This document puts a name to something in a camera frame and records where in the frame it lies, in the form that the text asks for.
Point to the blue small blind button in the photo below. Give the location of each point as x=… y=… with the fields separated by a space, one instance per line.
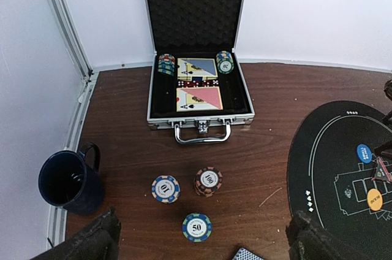
x=364 y=153

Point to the blue white 10 chip stack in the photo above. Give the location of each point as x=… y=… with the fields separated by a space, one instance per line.
x=165 y=189

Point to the red card deck in case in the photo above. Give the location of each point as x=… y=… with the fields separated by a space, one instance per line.
x=198 y=99

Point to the green chip stack in case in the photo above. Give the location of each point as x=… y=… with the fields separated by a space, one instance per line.
x=225 y=64

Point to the dark blue mug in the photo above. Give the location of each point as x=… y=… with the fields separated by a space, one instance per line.
x=70 y=180

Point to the left metal frame post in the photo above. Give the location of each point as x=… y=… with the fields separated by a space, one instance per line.
x=70 y=37

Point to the blue card deck in case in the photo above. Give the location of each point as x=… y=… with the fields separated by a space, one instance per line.
x=196 y=67

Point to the green blue 50 chip stack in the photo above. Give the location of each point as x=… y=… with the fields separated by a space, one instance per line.
x=197 y=227

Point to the brown 100 chip stack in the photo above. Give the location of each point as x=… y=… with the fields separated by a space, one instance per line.
x=207 y=181

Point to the mixed chip stack in case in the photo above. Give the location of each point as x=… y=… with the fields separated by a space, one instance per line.
x=166 y=64

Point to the aluminium poker case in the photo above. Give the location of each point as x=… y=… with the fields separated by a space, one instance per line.
x=196 y=29

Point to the round black poker mat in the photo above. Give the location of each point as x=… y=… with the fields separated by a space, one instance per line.
x=327 y=180

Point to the orange big blind button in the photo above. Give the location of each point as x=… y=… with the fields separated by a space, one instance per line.
x=374 y=200

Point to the red triangular all-in marker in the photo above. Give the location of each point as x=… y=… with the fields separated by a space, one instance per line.
x=381 y=173

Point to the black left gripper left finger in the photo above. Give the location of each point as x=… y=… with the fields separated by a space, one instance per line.
x=97 y=240

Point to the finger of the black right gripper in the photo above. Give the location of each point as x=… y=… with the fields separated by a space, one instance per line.
x=387 y=118

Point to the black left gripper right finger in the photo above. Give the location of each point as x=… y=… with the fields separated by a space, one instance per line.
x=308 y=240

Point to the grey playing card deck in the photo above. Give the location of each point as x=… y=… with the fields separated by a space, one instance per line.
x=244 y=254

